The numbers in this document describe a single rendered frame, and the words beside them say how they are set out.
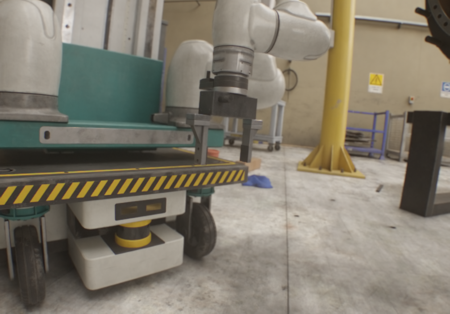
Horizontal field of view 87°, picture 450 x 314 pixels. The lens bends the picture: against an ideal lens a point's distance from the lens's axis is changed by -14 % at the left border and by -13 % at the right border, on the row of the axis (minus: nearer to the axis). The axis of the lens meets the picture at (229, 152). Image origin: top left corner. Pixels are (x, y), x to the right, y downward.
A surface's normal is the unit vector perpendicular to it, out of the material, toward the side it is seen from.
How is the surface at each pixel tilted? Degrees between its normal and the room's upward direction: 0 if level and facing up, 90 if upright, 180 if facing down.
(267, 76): 94
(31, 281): 85
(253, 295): 0
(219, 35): 108
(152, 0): 90
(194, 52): 73
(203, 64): 87
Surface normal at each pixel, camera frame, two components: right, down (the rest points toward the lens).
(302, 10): 0.28, -0.36
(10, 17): 0.28, -0.10
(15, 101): 0.45, 0.04
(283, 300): 0.08, -0.99
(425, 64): -0.19, 0.10
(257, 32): 0.42, 0.40
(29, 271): 0.66, -0.19
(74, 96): 0.67, 0.15
